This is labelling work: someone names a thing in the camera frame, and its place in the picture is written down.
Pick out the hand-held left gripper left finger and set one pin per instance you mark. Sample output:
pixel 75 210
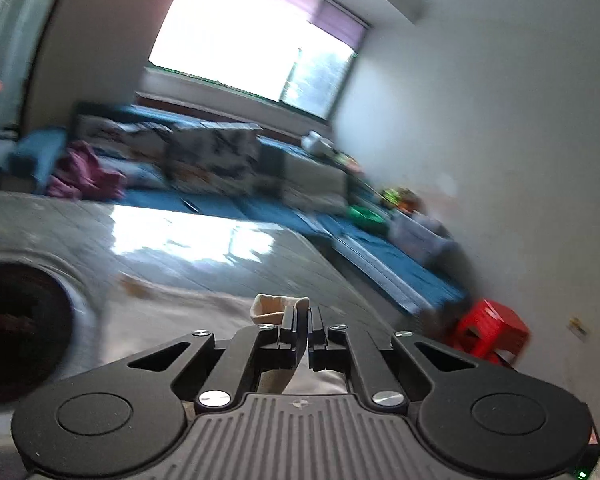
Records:
pixel 295 341

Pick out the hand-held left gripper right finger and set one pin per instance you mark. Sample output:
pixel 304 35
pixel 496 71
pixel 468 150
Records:
pixel 318 341

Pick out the beige garment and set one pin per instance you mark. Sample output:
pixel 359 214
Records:
pixel 271 310

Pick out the blue sofa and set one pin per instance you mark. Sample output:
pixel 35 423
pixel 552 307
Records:
pixel 380 255

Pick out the green bowl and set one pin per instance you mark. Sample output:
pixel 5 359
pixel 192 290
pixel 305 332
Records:
pixel 366 215

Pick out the clear storage box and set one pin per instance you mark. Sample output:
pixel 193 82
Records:
pixel 420 237

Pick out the white sofa cushion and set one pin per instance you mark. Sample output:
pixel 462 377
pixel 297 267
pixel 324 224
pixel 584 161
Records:
pixel 312 180

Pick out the green and yellow toys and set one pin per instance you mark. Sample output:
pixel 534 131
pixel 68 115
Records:
pixel 399 197

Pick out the red plastic stool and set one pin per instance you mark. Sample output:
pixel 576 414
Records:
pixel 490 327

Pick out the patterned sofa cushion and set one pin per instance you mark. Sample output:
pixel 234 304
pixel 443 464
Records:
pixel 120 140
pixel 212 160

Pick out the white bag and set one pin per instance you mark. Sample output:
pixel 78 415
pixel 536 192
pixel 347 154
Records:
pixel 316 141

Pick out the washing machine drum opening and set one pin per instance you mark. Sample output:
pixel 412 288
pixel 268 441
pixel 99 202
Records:
pixel 27 330

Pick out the pink cloth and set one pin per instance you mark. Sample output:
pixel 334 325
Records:
pixel 82 172

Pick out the window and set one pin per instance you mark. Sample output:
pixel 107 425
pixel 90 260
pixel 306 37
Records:
pixel 240 35

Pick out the purple roller blind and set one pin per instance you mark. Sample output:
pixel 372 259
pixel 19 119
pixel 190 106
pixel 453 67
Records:
pixel 330 15

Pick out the glass door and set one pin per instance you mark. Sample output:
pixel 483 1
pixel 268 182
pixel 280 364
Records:
pixel 15 45

